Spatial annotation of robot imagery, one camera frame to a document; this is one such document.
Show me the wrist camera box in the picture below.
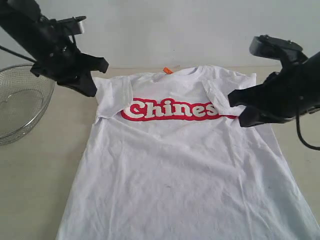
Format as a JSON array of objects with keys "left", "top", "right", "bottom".
[
  {"left": 57, "top": 16, "right": 87, "bottom": 36},
  {"left": 249, "top": 35, "right": 308, "bottom": 69}
]

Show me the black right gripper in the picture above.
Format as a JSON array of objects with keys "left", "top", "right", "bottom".
[{"left": 227, "top": 71, "right": 320, "bottom": 128}]

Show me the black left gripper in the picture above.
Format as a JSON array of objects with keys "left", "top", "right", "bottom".
[{"left": 29, "top": 37, "right": 109, "bottom": 97}]

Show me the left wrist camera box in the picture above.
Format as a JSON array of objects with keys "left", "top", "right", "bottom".
[{"left": 57, "top": 16, "right": 87, "bottom": 36}]

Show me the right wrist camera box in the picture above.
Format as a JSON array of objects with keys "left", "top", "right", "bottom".
[{"left": 249, "top": 35, "right": 308, "bottom": 69}]

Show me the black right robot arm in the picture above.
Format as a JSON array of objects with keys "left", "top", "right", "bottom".
[{"left": 227, "top": 53, "right": 320, "bottom": 128}]

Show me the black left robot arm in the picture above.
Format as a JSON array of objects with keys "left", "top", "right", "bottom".
[{"left": 0, "top": 0, "right": 109, "bottom": 97}]

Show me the orange garment tag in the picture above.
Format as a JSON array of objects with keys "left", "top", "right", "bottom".
[{"left": 163, "top": 67, "right": 173, "bottom": 75}]

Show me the round metal mesh basket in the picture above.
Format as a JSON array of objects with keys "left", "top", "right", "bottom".
[{"left": 0, "top": 63, "right": 55, "bottom": 146}]

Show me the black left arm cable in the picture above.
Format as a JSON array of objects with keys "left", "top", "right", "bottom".
[{"left": 0, "top": 44, "right": 36, "bottom": 62}]

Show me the white t-shirt red print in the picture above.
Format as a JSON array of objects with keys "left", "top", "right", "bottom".
[{"left": 56, "top": 65, "right": 320, "bottom": 240}]

